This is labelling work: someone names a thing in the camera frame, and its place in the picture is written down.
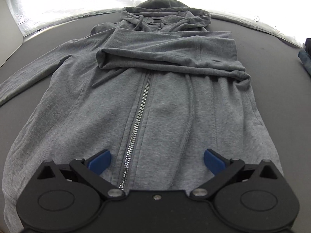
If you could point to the white side panel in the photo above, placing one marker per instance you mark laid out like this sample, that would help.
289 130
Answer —
10 36

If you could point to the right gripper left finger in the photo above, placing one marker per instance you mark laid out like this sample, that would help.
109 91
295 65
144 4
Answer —
90 170

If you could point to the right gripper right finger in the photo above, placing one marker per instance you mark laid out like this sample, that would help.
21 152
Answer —
224 171

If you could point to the black folded garment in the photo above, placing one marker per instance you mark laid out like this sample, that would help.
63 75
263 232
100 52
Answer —
308 45

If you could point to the grey zip hoodie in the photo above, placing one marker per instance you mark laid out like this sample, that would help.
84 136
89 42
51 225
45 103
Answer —
156 89

